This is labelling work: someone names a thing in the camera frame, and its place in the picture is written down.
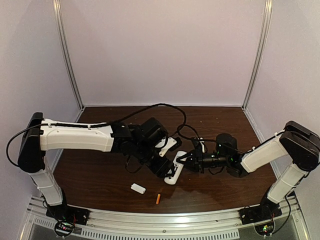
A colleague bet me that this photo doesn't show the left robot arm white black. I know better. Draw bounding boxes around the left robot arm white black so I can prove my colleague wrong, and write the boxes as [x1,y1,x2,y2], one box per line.
[15,112,178,220]

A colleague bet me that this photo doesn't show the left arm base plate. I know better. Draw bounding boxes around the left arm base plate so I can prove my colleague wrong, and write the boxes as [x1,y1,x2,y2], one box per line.
[46,204,90,226]

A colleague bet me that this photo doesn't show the right circuit board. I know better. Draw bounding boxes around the right circuit board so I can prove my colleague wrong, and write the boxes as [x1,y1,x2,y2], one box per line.
[254,220,275,237]

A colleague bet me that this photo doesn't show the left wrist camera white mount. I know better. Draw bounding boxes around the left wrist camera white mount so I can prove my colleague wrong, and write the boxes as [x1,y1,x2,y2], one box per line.
[155,137,182,157]

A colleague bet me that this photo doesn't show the white remote control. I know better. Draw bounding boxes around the white remote control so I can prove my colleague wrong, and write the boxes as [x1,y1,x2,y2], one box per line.
[164,151,187,185]

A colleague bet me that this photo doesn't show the front aluminium rail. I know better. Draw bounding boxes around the front aluminium rail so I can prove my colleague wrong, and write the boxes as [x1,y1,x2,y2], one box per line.
[17,196,311,240]

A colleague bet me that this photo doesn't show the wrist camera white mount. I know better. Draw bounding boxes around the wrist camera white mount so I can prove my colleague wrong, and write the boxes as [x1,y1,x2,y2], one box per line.
[192,137,208,153]
[155,137,182,157]

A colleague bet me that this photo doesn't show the left black cable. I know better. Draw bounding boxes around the left black cable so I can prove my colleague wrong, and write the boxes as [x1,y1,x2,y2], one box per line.
[6,103,188,168]

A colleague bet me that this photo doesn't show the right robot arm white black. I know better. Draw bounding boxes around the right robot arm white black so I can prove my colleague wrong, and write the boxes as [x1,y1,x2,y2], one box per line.
[169,121,320,220]

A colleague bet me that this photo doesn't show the circuit board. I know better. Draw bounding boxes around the circuit board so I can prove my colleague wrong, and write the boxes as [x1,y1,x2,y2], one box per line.
[53,221,75,238]
[254,220,275,237]

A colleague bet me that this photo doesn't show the left aluminium corner post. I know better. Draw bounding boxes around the left aluminium corner post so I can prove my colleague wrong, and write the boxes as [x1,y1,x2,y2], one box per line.
[53,0,84,110]

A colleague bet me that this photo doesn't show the right aluminium corner post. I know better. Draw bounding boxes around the right aluminium corner post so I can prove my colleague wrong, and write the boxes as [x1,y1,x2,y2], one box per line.
[242,0,273,111]

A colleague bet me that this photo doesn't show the aluminium corner post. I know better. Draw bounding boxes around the aluminium corner post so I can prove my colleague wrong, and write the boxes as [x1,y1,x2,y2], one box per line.
[242,0,273,111]
[53,0,84,110]

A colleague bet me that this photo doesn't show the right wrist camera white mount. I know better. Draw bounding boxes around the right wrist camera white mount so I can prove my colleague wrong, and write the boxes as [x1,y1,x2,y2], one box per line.
[192,137,208,153]

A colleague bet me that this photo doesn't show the left circuit board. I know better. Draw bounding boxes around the left circuit board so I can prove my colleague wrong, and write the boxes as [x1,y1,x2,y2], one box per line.
[53,221,75,238]

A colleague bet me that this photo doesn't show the black cable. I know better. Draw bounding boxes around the black cable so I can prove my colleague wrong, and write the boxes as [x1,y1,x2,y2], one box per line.
[6,103,188,168]
[176,124,286,156]

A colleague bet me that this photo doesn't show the right black cable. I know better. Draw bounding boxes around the right black cable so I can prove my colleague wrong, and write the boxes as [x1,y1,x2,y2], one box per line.
[176,124,286,156]

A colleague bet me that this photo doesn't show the orange battery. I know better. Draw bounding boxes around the orange battery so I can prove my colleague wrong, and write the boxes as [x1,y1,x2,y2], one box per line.
[155,193,161,205]

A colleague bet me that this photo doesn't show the white battery cover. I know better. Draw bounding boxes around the white battery cover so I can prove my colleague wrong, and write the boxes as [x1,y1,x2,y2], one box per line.
[130,183,146,195]

